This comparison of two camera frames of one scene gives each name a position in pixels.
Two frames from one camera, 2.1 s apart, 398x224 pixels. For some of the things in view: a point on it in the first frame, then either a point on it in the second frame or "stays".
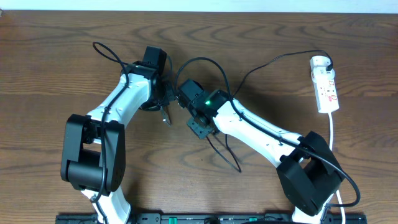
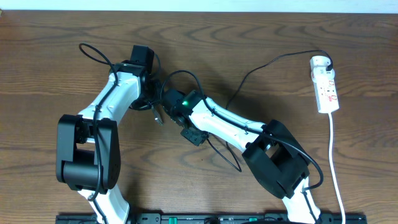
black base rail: (205, 218) stays
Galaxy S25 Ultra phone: (165, 116) → (157, 118)
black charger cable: (270, 61) stays
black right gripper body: (199, 132) → (194, 136)
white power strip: (325, 88) stays
